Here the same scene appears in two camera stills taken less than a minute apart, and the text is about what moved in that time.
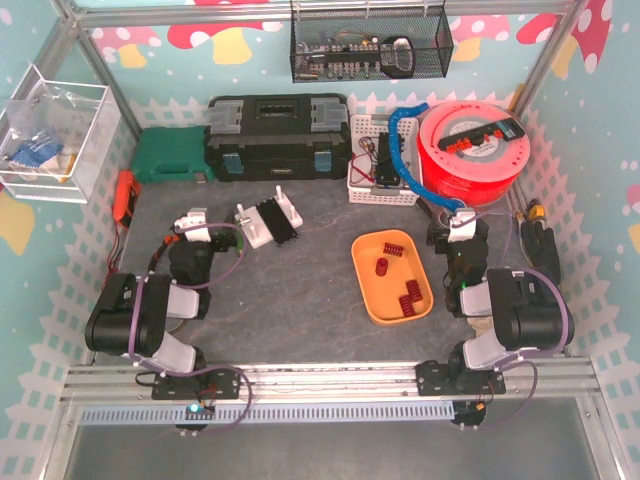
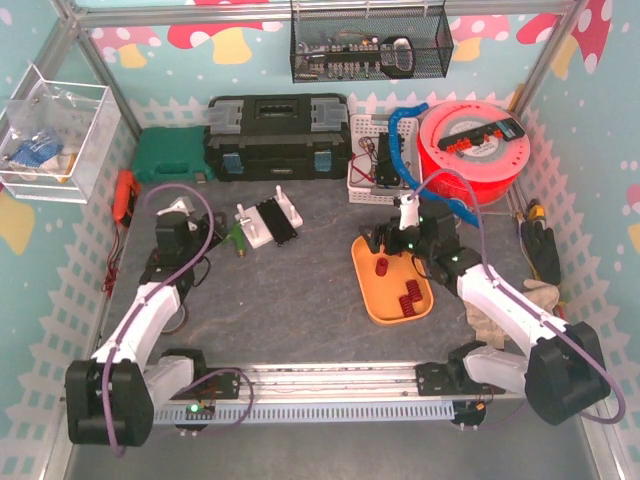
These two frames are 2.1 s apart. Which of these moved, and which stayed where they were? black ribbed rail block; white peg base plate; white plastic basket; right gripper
Moved: right gripper
Stayed: white plastic basket; white peg base plate; black ribbed rail block
